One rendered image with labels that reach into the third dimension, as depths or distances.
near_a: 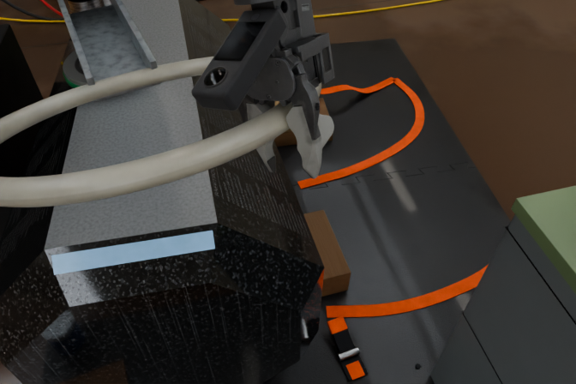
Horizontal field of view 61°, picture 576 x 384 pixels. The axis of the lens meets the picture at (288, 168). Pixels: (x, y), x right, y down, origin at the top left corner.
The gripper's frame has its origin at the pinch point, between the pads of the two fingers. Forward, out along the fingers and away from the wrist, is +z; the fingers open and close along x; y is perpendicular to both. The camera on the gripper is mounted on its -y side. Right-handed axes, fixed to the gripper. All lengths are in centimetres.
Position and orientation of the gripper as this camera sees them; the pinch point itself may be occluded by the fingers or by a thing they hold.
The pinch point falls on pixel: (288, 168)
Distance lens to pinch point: 56.5
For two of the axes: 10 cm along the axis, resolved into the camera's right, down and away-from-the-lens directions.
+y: 5.7, -4.4, 7.0
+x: -8.1, -1.2, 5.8
